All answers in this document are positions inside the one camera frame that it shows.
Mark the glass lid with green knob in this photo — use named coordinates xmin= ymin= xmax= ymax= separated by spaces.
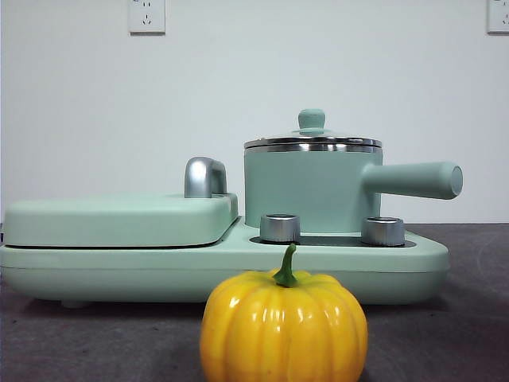
xmin=243 ymin=108 xmax=383 ymax=149

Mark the yellow toy pumpkin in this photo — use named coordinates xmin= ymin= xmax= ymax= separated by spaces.
xmin=199 ymin=243 xmax=369 ymax=382

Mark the silver control knob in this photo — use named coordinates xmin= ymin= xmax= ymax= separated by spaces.
xmin=258 ymin=213 xmax=302 ymax=244
xmin=360 ymin=216 xmax=406 ymax=246

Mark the mint green breakfast maker base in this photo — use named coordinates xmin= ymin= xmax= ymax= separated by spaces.
xmin=0 ymin=232 xmax=451 ymax=310

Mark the mint green pot with handle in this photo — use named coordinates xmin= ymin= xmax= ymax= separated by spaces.
xmin=243 ymin=142 xmax=464 ymax=236

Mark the silver griddle cover handle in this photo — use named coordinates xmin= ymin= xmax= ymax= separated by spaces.
xmin=183 ymin=156 xmax=229 ymax=199

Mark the white wall socket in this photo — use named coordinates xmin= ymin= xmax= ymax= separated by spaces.
xmin=486 ymin=0 xmax=509 ymax=35
xmin=127 ymin=0 xmax=166 ymax=36

